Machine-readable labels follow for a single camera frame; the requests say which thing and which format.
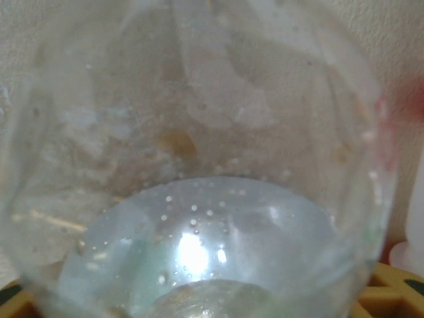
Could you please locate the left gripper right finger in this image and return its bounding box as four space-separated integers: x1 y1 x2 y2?
357 263 424 318

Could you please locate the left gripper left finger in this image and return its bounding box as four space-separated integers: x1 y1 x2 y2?
0 280 40 318

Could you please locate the clear bottle pink label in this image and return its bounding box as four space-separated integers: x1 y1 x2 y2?
374 76 424 269

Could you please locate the clear bottle blue label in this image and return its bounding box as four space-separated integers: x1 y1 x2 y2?
0 0 398 318

